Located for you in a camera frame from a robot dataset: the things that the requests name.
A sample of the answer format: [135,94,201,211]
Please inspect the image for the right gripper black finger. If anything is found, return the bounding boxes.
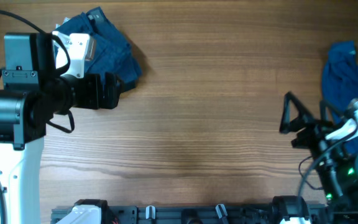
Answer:
[279,91,314,134]
[319,100,346,124]

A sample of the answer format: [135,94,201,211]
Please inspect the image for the dark blue denim shorts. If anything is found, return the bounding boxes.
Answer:
[55,7,142,91]

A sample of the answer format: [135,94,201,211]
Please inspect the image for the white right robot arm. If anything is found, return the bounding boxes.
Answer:
[273,92,358,223]

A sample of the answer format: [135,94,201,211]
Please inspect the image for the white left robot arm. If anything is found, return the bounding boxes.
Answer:
[0,31,124,223]

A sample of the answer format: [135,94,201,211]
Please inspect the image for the crumpled blue garment pile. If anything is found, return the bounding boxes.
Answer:
[321,40,358,154]

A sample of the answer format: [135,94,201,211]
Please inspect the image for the folded light patterned garment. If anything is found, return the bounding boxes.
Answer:
[55,17,71,29]

